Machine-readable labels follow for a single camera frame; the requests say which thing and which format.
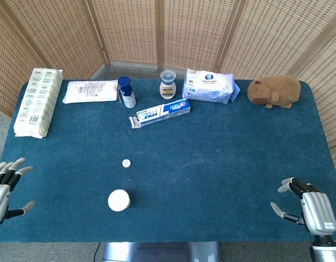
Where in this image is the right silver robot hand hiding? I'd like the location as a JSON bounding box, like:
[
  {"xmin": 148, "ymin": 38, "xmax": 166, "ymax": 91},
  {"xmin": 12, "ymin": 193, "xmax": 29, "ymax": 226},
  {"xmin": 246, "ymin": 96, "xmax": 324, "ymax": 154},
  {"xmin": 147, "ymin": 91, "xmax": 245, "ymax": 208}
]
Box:
[{"xmin": 270, "ymin": 177, "xmax": 336, "ymax": 235}]

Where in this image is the beige jar with clear lid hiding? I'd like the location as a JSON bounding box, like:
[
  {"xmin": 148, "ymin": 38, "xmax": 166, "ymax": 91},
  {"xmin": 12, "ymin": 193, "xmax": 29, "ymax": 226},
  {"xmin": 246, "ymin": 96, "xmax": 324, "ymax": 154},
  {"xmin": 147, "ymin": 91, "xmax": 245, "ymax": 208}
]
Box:
[{"xmin": 159, "ymin": 69, "xmax": 176, "ymax": 100}]

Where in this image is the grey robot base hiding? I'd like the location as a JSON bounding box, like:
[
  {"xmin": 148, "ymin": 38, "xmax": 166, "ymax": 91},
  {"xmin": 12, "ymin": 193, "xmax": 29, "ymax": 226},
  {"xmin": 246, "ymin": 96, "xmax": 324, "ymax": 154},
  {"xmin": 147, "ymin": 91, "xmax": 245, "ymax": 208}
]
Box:
[{"xmin": 101, "ymin": 241, "xmax": 221, "ymax": 262}]

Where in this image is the blue white toothpaste box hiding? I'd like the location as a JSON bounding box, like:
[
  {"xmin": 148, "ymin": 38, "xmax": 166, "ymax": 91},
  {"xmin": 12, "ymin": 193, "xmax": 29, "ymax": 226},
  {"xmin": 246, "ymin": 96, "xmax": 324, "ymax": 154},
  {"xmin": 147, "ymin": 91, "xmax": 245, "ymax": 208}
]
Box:
[{"xmin": 128, "ymin": 98, "xmax": 191, "ymax": 129}]

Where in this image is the white blue wipes pack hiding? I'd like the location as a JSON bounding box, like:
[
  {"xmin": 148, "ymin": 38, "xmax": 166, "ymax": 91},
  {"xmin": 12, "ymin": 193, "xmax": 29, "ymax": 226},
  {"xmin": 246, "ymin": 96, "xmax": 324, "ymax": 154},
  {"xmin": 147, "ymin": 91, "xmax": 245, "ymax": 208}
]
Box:
[{"xmin": 182, "ymin": 68, "xmax": 241, "ymax": 105}]

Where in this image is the long cream tissue pack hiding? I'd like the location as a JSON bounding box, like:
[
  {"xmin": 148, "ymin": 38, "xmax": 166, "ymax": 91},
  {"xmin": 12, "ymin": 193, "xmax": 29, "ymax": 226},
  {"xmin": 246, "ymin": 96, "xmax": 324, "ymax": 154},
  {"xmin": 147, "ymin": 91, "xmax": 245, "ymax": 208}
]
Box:
[{"xmin": 13, "ymin": 67, "xmax": 64, "ymax": 139}]

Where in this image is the white paper cup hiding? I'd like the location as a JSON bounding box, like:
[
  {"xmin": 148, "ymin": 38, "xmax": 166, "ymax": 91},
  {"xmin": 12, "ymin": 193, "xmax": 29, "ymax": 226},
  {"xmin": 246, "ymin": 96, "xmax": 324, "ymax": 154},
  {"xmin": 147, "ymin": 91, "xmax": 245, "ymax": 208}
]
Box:
[{"xmin": 107, "ymin": 189, "xmax": 131, "ymax": 212}]

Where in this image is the blue-capped white bottle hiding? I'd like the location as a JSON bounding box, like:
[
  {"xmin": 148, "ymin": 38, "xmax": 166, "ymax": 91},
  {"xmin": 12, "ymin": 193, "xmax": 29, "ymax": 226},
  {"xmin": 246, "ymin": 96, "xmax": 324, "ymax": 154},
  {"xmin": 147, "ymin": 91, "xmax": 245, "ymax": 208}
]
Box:
[{"xmin": 117, "ymin": 76, "xmax": 137, "ymax": 109}]

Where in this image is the flat white plastic package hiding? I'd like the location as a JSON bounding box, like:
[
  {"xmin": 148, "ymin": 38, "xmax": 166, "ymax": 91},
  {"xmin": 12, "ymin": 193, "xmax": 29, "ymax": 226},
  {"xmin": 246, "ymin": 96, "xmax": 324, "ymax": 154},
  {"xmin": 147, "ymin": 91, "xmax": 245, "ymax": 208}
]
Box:
[{"xmin": 62, "ymin": 79, "xmax": 119, "ymax": 104}]

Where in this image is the brown capybara plush toy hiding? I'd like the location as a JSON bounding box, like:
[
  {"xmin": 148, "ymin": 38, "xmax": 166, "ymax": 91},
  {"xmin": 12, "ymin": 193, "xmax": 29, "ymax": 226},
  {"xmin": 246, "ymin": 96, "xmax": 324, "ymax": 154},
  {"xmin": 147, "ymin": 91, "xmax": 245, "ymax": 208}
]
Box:
[{"xmin": 247, "ymin": 75, "xmax": 302, "ymax": 109}]

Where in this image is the blue carpet table mat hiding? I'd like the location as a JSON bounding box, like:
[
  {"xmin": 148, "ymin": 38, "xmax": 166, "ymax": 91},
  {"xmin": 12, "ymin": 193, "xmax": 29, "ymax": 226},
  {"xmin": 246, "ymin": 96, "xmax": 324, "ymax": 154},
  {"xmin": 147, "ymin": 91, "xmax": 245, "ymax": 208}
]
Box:
[{"xmin": 0, "ymin": 79, "xmax": 336, "ymax": 243}]

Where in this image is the woven wicker folding screen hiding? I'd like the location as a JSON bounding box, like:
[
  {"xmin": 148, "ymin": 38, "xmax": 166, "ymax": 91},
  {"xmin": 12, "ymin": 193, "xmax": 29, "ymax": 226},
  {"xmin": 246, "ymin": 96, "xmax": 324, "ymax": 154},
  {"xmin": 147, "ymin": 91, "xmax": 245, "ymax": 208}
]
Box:
[{"xmin": 0, "ymin": 0, "xmax": 336, "ymax": 192}]

